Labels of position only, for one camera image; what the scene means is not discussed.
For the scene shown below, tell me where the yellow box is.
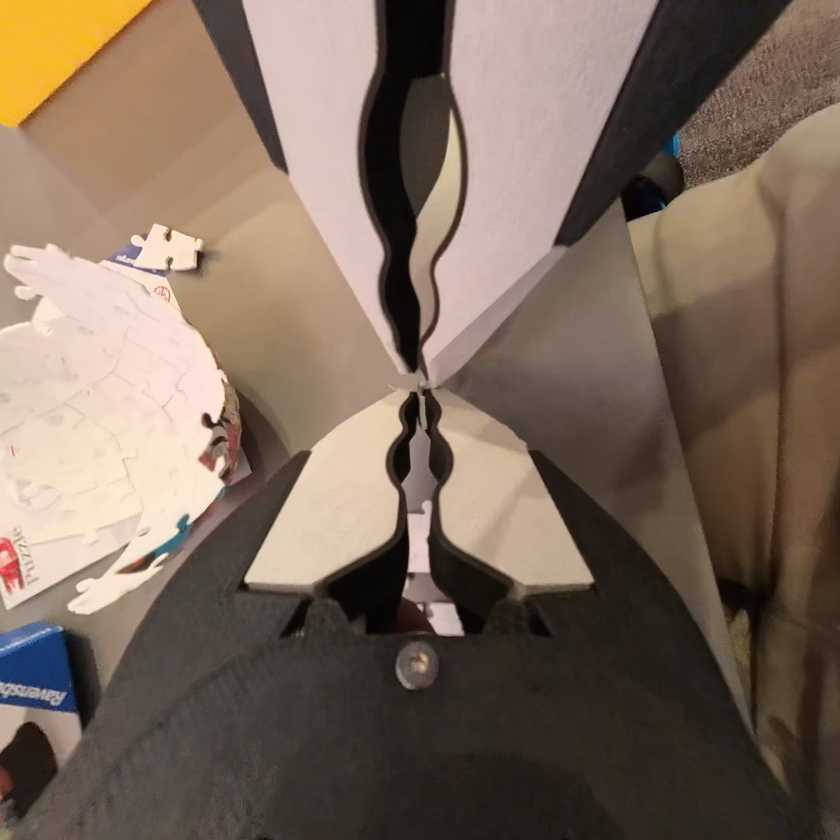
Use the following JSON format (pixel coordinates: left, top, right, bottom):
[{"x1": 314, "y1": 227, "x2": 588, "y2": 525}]
[{"x1": 0, "y1": 0, "x2": 155, "y2": 129}]

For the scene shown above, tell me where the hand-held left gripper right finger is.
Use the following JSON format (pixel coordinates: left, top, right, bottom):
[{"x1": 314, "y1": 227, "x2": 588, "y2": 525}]
[{"x1": 421, "y1": 388, "x2": 598, "y2": 634}]

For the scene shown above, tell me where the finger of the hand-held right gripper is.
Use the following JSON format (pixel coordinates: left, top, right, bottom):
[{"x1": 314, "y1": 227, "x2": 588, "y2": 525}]
[
  {"x1": 416, "y1": 0, "x2": 662, "y2": 386},
  {"x1": 241, "y1": 0, "x2": 424, "y2": 376}
]

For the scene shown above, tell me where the blue puzzle box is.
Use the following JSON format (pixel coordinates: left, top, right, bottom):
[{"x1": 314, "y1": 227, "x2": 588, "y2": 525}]
[{"x1": 0, "y1": 620, "x2": 101, "y2": 824}]

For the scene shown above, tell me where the printed instruction leaflet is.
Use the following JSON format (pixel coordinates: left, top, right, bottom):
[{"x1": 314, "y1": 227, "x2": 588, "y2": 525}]
[{"x1": 0, "y1": 241, "x2": 253, "y2": 611}]

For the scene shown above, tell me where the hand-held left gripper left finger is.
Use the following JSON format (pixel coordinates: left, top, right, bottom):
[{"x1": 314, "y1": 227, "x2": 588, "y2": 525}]
[{"x1": 243, "y1": 390, "x2": 421, "y2": 634}]

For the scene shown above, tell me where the white puzzle piece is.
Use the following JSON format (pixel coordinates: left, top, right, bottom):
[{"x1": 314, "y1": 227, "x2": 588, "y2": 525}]
[
  {"x1": 130, "y1": 223, "x2": 205, "y2": 272},
  {"x1": 413, "y1": 371, "x2": 441, "y2": 433}
]

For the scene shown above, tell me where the partly built puzzle ball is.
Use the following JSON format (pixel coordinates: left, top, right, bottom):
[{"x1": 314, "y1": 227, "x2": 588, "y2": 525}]
[{"x1": 0, "y1": 243, "x2": 245, "y2": 616}]

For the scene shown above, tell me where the blue object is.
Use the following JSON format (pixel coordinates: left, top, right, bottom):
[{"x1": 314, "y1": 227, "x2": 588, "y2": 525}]
[{"x1": 620, "y1": 131, "x2": 686, "y2": 221}]

